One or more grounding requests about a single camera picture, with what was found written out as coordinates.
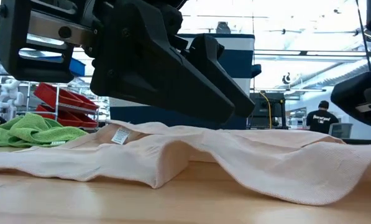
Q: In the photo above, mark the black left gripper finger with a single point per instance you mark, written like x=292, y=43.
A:
x=141, y=68
x=210, y=53

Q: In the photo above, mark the green microfibre towel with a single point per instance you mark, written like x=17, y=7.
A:
x=33, y=130

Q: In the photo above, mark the pale pink towel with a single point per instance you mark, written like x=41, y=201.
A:
x=235, y=155

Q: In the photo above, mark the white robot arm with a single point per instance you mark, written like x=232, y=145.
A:
x=9, y=96

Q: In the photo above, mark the navy white striped fabric basket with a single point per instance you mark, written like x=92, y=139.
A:
x=238, y=59

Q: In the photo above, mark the grey office chair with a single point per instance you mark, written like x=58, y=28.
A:
x=342, y=130

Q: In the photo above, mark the person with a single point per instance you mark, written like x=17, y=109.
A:
x=322, y=119

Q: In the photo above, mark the blue storage bin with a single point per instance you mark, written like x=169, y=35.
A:
x=78, y=67

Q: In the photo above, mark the metal rack with red bins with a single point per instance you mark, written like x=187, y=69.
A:
x=64, y=96

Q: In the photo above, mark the black equipment cart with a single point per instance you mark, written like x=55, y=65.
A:
x=278, y=109

